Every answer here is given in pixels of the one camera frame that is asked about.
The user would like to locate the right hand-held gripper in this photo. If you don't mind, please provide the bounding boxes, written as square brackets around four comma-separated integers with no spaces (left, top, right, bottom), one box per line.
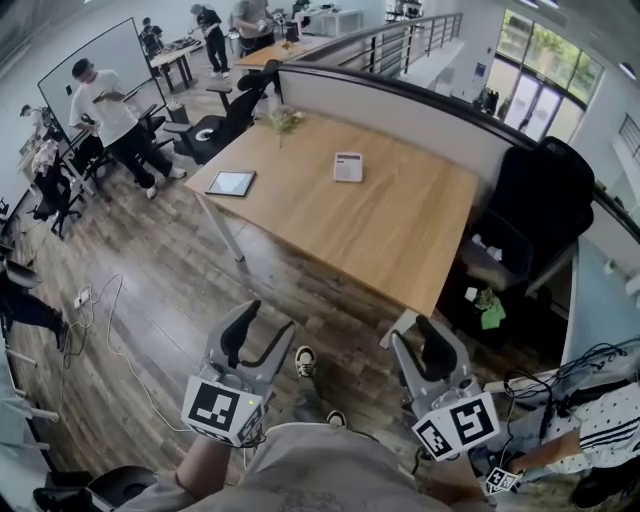
[389,315,501,462]

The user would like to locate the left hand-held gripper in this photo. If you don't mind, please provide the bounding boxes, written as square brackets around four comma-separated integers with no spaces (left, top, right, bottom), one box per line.
[180,299,298,449]

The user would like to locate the white calculator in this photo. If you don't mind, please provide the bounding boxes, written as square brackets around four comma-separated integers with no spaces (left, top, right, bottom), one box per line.
[333,151,364,183]

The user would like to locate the person's right forearm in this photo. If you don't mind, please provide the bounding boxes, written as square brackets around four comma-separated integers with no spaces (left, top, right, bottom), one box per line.
[423,448,494,504]

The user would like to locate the person's left forearm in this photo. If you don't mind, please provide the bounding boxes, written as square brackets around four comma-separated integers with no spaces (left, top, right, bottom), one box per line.
[173,433,247,497]

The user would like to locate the white metal table leg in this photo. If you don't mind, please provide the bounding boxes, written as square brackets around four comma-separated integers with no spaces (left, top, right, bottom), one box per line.
[378,308,419,350]
[193,191,247,264]

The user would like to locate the green cloth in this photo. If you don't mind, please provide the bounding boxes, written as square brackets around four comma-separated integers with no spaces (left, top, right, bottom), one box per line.
[479,303,508,331]

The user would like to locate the person's dark trouser leg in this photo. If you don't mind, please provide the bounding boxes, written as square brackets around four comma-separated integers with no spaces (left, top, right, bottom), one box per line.
[292,373,351,427]

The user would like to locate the black storage cart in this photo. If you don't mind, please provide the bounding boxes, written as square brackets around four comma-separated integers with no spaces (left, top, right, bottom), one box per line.
[447,208,536,350]

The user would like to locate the person's grey shirt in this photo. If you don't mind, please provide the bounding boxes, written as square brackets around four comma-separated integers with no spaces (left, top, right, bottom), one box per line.
[149,422,496,512]

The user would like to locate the black framed tablet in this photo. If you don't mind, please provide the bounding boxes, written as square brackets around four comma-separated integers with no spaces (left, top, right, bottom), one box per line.
[205,169,258,198]

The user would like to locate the black high-back office chair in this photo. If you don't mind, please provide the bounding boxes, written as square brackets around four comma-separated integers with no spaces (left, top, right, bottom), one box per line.
[487,135,597,296]

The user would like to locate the black round chair base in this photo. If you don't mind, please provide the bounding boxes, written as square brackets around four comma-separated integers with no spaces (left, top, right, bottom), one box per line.
[32,464,162,512]

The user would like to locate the small flower bouquet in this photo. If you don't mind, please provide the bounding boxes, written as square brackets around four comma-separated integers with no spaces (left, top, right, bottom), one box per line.
[269,106,307,150]

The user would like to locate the grey desk partition panel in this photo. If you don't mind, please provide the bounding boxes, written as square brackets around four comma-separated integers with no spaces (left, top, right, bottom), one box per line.
[276,60,554,206]

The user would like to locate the glass entrance door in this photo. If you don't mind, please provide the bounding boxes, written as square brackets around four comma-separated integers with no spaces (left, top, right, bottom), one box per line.
[504,69,566,142]

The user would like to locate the wooden background table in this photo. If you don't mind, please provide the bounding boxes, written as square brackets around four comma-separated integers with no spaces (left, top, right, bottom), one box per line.
[233,35,329,70]

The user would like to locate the white background table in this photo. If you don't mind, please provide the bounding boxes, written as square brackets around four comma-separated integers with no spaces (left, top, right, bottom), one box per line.
[148,40,207,94]

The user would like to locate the grey metal railing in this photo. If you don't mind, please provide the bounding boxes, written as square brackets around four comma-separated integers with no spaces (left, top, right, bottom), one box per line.
[318,12,464,77]

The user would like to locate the black framed whiteboard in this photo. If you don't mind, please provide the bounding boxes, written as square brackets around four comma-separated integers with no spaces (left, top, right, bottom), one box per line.
[36,16,167,147]

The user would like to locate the black cable bundle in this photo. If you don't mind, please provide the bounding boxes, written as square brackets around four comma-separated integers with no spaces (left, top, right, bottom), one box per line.
[501,339,629,441]

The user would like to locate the white floor cable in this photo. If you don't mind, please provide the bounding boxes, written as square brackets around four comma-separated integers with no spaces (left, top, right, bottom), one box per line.
[59,272,194,434]

